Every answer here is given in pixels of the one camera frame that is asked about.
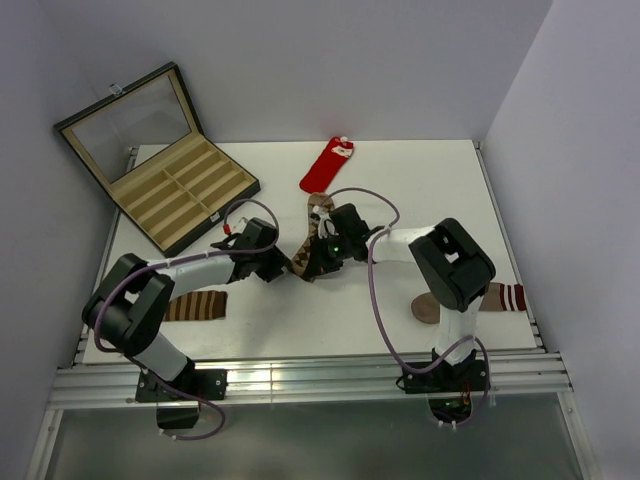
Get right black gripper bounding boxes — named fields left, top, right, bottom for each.
left=306, top=233, right=352, bottom=279

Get tan argyle sock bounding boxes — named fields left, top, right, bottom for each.
left=289, top=193, right=335, bottom=282

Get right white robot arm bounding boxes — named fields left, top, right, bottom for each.
left=302, top=204, right=496, bottom=390

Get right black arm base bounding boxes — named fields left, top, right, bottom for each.
left=396, top=348, right=491, bottom=427

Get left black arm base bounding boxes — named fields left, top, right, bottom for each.
left=134, top=369, right=227, bottom=432

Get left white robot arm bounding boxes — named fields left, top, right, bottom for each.
left=82, top=218, right=288, bottom=399

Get brown striped sock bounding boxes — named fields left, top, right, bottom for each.
left=163, top=290, right=228, bottom=322

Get red christmas sock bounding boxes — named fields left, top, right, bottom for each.
left=299, top=136, right=354, bottom=194

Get black compartment display box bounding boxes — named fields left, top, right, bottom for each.
left=54, top=62, right=261, bottom=257

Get tan sock maroon stripes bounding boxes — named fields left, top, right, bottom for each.
left=411, top=283, right=527, bottom=325

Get aluminium frame rail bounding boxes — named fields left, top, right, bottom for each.
left=47, top=350, right=573, bottom=410

